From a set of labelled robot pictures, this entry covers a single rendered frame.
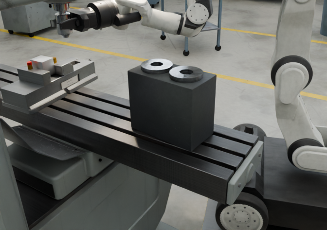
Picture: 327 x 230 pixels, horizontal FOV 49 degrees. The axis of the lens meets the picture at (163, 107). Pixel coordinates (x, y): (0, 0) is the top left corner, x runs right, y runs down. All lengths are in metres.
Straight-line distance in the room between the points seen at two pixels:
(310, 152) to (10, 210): 1.06
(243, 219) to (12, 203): 0.87
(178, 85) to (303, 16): 0.56
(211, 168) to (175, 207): 1.30
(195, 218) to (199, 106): 1.29
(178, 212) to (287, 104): 1.06
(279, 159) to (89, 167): 0.87
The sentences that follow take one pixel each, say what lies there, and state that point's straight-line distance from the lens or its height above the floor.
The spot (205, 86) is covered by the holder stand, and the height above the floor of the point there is 1.13.
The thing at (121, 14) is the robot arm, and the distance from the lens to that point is 1.26.
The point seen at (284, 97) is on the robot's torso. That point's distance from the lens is 1.36.
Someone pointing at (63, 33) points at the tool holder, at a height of 1.21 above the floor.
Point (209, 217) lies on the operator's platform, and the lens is 1.59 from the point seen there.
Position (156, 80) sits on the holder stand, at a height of 1.14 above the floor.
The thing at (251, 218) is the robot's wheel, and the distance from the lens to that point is 1.46.
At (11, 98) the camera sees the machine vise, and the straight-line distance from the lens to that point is 1.29.
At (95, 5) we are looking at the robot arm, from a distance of 1.21.
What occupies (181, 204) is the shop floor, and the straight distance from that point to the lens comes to 2.22.
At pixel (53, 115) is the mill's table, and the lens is 1.22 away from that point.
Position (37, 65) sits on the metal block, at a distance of 1.31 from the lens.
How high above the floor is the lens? 1.51
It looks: 28 degrees down
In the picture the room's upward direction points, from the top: 1 degrees counter-clockwise
